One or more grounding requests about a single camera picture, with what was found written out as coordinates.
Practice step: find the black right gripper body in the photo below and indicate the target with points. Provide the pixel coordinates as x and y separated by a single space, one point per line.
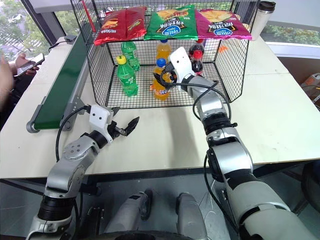
171 73

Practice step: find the silver left robot leg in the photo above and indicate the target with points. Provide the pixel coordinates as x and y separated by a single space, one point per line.
127 215

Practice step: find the cola bottle red cap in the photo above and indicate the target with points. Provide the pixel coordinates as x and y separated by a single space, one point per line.
197 62
199 45

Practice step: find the grey power adapter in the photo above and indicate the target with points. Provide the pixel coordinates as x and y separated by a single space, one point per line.
70 38

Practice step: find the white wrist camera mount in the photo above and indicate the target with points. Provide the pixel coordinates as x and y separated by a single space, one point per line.
181 62
100 117

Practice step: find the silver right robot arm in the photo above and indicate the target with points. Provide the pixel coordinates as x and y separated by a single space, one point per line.
232 160

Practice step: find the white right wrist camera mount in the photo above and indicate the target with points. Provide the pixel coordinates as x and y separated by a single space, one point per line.
181 62

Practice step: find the orange soda bottle blue cap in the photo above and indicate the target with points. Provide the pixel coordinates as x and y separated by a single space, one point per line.
163 51
160 91

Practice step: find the person's hand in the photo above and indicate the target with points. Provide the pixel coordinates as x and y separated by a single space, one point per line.
23 63

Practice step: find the black smartphone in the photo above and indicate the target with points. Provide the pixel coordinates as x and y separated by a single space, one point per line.
30 64

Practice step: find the person's forearm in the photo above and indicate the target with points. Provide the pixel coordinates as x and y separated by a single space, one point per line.
5 77

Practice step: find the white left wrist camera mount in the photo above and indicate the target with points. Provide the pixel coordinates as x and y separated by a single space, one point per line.
100 117

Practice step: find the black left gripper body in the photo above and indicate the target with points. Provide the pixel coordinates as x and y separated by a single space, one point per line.
114 128

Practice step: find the pink chips bag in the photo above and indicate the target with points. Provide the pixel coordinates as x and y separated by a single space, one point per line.
222 25

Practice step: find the white tumbler black lid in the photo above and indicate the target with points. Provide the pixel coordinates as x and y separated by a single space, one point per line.
262 20

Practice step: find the silver right robot leg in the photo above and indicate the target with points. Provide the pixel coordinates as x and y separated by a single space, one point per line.
188 215

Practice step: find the red chips bag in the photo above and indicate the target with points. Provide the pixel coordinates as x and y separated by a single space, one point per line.
120 25

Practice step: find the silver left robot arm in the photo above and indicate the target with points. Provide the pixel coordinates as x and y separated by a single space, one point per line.
67 160

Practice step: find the green soda bottle yellow cap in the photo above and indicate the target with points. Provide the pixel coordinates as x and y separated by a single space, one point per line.
127 77

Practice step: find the silver robot leg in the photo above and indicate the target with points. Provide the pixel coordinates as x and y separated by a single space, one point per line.
188 215
127 215

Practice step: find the green chips bag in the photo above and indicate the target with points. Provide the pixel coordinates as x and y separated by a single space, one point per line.
171 23

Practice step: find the orange and grey box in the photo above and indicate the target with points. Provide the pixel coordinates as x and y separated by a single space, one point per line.
312 83

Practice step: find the small orange object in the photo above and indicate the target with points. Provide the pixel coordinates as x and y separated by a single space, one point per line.
222 49

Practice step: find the green conveyor belt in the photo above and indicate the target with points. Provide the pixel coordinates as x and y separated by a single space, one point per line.
62 85

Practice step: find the dark rounded robot torso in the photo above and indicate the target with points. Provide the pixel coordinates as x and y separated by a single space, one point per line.
142 236

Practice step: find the red rod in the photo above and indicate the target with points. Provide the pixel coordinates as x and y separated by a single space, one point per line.
88 15

